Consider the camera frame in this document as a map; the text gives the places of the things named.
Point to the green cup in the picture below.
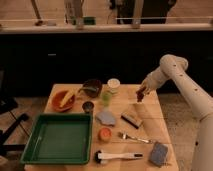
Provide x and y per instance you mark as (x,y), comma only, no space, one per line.
(106,98)

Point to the orange bowl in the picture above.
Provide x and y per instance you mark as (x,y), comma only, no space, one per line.
(57,99)

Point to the silver fork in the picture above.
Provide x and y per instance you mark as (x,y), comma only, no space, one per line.
(125,136)

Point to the red grape bunch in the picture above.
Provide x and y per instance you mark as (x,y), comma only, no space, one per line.
(140,96)

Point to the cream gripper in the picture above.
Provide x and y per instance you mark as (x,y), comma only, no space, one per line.
(143,89)

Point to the yellow banana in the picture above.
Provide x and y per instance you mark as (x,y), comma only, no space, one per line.
(68,96)

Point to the small dark tin can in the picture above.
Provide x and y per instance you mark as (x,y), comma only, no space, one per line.
(88,107)

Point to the blue sponge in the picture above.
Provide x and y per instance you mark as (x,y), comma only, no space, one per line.
(158,154)

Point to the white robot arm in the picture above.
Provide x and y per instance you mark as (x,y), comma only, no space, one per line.
(174,68)

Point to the black tan eraser block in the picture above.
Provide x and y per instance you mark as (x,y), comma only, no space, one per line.
(132,118)

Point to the white cup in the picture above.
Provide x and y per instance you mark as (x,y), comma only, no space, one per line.
(113,85)

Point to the green plastic tray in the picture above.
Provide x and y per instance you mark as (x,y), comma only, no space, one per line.
(59,139)

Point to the orange fruit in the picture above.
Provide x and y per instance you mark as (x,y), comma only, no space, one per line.
(105,134)

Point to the dark brown bowl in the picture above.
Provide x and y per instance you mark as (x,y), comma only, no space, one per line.
(92,87)

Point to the white dish brush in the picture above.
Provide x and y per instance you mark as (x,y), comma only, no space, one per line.
(102,157)

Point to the light blue cloth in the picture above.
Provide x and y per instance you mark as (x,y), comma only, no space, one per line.
(106,118)

